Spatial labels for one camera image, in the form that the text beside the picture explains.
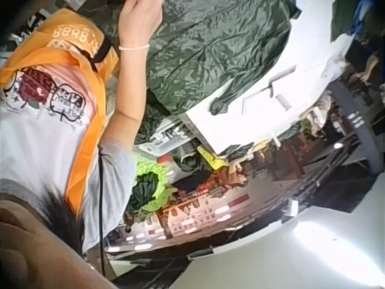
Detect person's right hand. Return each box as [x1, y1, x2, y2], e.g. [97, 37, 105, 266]
[117, 0, 164, 49]

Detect large dark green fabric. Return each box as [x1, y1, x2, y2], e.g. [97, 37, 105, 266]
[78, 0, 303, 116]

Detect heap of mixed clothes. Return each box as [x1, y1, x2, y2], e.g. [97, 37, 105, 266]
[125, 113, 262, 223]

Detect neon green fabric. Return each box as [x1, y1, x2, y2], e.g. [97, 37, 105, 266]
[132, 152, 173, 213]

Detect white cloth sheet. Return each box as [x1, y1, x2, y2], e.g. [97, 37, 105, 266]
[185, 0, 363, 155]

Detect shelves of goods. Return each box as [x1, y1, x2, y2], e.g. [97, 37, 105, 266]
[105, 168, 301, 261]

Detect heap of blue clothes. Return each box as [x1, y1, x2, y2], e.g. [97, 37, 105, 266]
[330, 0, 385, 42]

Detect pearl bracelet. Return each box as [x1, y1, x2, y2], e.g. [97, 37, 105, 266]
[118, 43, 150, 52]

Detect thin black cable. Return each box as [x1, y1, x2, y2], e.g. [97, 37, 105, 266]
[97, 146, 108, 276]

